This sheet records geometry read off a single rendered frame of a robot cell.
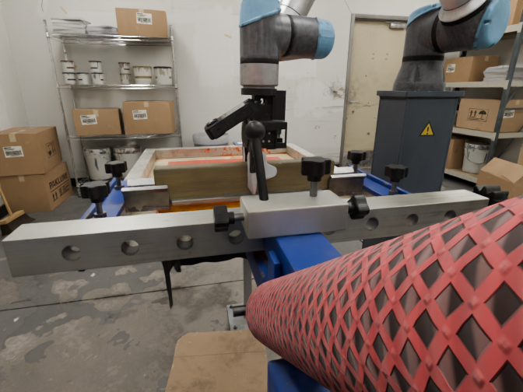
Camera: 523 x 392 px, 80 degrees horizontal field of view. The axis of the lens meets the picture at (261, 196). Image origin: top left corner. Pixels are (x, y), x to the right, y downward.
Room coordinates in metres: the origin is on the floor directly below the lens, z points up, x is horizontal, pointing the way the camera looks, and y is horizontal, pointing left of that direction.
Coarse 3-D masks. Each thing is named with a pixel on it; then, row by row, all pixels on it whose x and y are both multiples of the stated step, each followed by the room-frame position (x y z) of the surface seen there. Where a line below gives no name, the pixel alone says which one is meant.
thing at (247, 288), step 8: (248, 264) 1.42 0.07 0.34; (248, 272) 1.42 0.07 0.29; (248, 280) 1.42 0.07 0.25; (248, 288) 1.42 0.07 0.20; (248, 296) 1.42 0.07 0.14; (232, 304) 1.53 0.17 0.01; (240, 304) 1.53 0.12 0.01; (232, 312) 1.46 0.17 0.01; (232, 320) 1.39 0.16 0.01; (240, 320) 1.39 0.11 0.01; (232, 328) 1.34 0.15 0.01; (240, 328) 1.34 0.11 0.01; (248, 328) 1.34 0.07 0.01
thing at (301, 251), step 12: (276, 240) 0.33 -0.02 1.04; (288, 240) 0.33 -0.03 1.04; (300, 240) 0.33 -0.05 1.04; (312, 240) 0.33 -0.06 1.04; (324, 240) 0.33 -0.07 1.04; (276, 252) 0.33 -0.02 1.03; (288, 252) 0.30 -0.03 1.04; (300, 252) 0.30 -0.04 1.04; (312, 252) 0.30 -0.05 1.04; (324, 252) 0.30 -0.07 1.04; (336, 252) 0.30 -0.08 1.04; (288, 264) 0.28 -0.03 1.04; (300, 264) 0.27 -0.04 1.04; (312, 264) 0.27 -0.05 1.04
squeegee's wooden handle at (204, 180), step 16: (272, 160) 0.66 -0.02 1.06; (288, 160) 0.66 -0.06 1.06; (160, 176) 0.60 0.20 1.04; (176, 176) 0.60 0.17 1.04; (192, 176) 0.61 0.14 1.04; (208, 176) 0.62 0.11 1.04; (224, 176) 0.62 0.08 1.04; (240, 176) 0.63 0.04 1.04; (288, 176) 0.65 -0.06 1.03; (304, 176) 0.66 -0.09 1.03; (176, 192) 0.60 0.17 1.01; (192, 192) 0.61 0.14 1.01; (208, 192) 0.62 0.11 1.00; (224, 192) 0.62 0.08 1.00; (240, 192) 0.63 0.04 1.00; (256, 192) 0.64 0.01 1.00
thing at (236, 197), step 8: (272, 192) 0.64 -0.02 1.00; (280, 192) 0.64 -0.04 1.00; (288, 192) 0.64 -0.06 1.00; (176, 200) 0.59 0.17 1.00; (184, 200) 0.59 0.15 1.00; (192, 200) 0.60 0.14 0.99; (200, 200) 0.60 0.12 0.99; (208, 200) 0.60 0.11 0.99; (216, 200) 0.61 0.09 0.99; (224, 200) 0.61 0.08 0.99; (232, 200) 0.61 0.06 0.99
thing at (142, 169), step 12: (288, 144) 1.28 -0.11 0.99; (144, 156) 1.04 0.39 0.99; (156, 156) 1.16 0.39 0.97; (168, 156) 1.17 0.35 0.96; (180, 156) 1.17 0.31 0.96; (192, 156) 1.18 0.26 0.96; (204, 156) 1.19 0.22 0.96; (300, 156) 1.09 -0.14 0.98; (132, 168) 0.88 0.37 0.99; (144, 168) 0.88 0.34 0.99
